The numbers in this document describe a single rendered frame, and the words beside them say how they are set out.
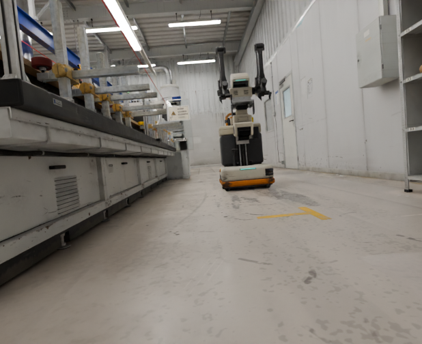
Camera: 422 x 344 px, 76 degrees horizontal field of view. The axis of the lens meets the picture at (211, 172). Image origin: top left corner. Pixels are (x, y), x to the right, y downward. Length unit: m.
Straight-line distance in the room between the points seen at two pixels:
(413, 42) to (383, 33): 0.60
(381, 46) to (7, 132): 3.14
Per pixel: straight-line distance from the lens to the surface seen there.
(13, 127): 1.02
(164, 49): 11.99
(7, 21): 1.10
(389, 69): 3.34
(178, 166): 6.12
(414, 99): 2.77
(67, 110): 1.23
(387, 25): 3.45
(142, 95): 1.79
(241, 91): 3.35
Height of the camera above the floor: 0.42
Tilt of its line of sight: 3 degrees down
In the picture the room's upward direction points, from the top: 5 degrees counter-clockwise
